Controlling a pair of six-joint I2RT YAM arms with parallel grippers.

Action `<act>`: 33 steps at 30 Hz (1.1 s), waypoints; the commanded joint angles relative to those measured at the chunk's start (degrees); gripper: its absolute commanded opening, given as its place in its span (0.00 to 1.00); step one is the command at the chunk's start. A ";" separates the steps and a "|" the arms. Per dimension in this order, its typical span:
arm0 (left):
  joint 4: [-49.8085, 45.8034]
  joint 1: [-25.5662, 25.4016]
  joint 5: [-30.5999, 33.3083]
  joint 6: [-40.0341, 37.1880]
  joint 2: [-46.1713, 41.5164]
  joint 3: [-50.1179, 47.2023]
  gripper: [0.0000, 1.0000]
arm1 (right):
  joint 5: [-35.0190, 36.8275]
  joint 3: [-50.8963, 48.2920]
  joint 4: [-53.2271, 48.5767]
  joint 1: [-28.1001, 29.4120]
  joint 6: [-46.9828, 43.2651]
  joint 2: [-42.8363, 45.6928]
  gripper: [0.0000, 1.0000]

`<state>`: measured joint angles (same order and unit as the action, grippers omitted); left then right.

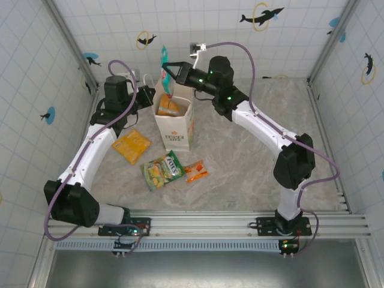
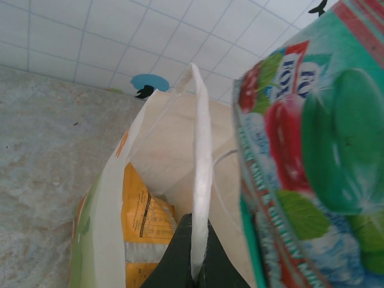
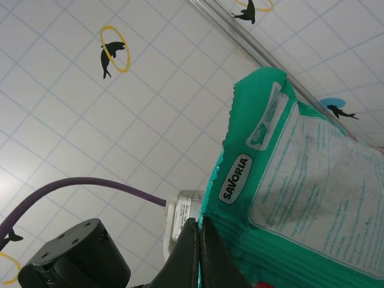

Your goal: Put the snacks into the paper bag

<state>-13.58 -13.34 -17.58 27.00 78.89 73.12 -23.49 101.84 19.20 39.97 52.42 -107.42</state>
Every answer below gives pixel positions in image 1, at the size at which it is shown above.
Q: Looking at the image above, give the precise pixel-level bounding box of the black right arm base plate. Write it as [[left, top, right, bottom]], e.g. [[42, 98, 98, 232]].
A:
[[248, 215, 312, 238]]

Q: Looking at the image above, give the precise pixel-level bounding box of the aluminium frame side rail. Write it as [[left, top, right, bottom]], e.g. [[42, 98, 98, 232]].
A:
[[306, 80, 352, 214], [89, 83, 101, 104]]

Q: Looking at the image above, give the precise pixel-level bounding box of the white paper bag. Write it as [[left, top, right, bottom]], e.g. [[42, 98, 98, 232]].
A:
[[143, 73, 196, 152]]

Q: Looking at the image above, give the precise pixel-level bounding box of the white slotted cable duct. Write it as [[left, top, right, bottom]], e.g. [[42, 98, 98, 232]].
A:
[[55, 239, 284, 253]]

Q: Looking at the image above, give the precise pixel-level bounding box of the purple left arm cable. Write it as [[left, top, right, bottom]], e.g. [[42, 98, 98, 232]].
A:
[[44, 59, 145, 256]]

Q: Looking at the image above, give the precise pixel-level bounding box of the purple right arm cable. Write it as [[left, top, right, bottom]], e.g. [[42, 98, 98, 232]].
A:
[[205, 41, 341, 258]]

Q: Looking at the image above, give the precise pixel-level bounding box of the yellow snack pack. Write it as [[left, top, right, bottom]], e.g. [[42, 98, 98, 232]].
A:
[[112, 128, 152, 166]]

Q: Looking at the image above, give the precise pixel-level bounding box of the orange green chips bag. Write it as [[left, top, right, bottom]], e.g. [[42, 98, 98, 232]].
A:
[[158, 93, 184, 117]]

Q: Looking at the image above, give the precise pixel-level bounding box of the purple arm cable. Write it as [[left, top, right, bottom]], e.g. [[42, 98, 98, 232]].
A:
[[44, 59, 145, 256], [205, 41, 341, 258]]

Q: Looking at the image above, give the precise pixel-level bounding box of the teal snack packet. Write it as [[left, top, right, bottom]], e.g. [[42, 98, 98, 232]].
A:
[[160, 44, 176, 98]]

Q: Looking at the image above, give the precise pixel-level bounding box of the small orange snack packet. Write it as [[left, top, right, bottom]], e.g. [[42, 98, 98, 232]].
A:
[[183, 160, 210, 184]]

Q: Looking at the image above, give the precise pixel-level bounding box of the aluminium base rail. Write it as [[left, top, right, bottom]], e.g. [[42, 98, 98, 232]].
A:
[[44, 209, 373, 241]]

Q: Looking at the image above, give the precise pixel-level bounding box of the green Fox's candy bag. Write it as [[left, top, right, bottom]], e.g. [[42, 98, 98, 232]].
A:
[[140, 149, 185, 192]]

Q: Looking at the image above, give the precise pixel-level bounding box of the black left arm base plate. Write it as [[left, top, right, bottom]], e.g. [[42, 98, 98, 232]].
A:
[[128, 216, 152, 239]]

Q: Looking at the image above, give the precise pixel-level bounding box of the small black connector box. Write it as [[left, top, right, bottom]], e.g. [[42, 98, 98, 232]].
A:
[[112, 238, 136, 257], [278, 238, 300, 259]]

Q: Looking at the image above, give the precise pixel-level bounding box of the aluminium frame post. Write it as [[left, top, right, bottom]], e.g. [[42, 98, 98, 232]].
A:
[[306, 0, 362, 85], [41, 0, 100, 91]]

